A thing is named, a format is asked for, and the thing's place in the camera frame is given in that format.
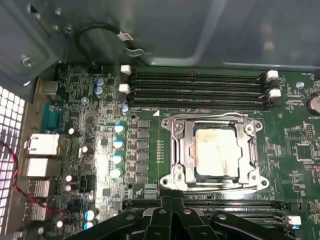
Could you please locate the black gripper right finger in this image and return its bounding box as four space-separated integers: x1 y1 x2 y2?
173 196 300 240

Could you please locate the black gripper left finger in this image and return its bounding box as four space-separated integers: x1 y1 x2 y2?
74 196 174 240

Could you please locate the metal locking lever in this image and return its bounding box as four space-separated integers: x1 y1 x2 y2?
172 112 252 126
174 183 260 195

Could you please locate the silver CPU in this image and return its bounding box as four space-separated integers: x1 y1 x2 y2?
194 128 238 176

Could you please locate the CPU socket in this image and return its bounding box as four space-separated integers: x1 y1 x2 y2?
159 112 270 195

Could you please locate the black RAM slot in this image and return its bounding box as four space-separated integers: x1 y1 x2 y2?
262 215 303 230
126 93 279 111
119 83 281 100
122 205 287 215
122 198 286 207
124 74 280 90
209 213 288 223
120 64 279 81

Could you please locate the green motherboard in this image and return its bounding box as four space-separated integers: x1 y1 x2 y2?
34 63 320 240

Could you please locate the silver USB port block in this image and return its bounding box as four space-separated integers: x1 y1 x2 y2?
24 157 50 178

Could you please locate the silver network port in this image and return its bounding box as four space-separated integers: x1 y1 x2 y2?
26 133 61 156

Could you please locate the blue serial port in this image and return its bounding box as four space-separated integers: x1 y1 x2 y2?
41 103 63 133

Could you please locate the silver coin battery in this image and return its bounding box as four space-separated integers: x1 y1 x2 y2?
304 94 320 116

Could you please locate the open grey PC case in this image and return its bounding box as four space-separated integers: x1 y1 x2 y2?
0 0 320 240

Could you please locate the red black twisted wire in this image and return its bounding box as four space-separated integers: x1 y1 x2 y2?
0 141 68 216

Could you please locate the looped black wire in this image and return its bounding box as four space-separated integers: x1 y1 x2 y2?
74 21 135 70

